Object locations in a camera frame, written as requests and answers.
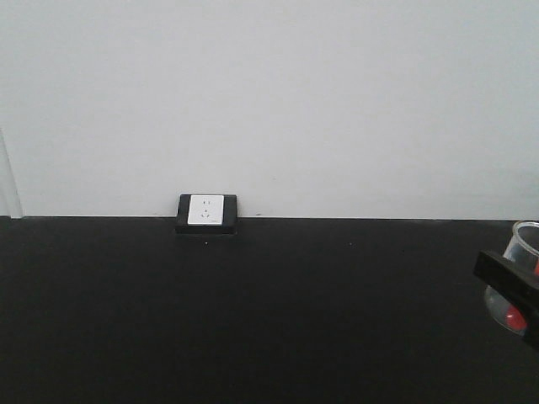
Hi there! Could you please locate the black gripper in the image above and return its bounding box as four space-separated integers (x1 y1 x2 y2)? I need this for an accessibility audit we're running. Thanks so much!
473 251 538 349

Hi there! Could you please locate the clear glass beaker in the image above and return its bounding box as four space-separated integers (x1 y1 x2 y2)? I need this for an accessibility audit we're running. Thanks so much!
484 221 538 336

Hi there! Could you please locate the red stirring rod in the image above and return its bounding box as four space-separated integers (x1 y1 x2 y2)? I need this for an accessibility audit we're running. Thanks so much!
504 256 539 332

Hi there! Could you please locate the white wall socket black base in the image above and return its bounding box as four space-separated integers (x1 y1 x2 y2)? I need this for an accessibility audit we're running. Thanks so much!
175 194 238 236

